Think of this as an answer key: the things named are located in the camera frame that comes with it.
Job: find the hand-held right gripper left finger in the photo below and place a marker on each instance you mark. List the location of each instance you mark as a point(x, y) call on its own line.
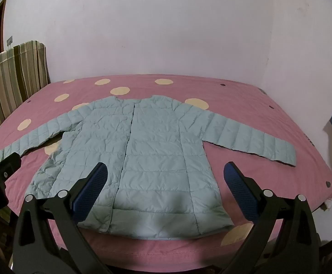
point(90, 188)

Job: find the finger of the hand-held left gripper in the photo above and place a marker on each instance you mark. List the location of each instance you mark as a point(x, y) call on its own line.
point(7, 164)

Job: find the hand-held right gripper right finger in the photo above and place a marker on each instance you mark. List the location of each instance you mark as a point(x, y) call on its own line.
point(240, 188)

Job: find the light blue quilted jacket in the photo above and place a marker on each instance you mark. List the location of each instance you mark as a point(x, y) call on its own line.
point(154, 148)

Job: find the pink dotted bed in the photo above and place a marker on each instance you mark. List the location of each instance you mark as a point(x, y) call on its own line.
point(240, 105)

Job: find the wall switch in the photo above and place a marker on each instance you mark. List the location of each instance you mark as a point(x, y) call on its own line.
point(10, 40)

